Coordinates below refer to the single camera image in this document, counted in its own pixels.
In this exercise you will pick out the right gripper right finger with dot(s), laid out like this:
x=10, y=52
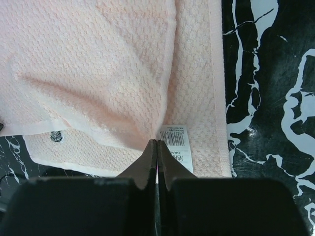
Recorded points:
x=192, y=206

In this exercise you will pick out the black marble pattern mat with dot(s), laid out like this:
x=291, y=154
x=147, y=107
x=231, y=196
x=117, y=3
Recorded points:
x=269, y=81

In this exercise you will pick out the pale pink towel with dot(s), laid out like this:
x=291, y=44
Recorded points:
x=87, y=83

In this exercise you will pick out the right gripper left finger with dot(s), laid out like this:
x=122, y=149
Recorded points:
x=87, y=206

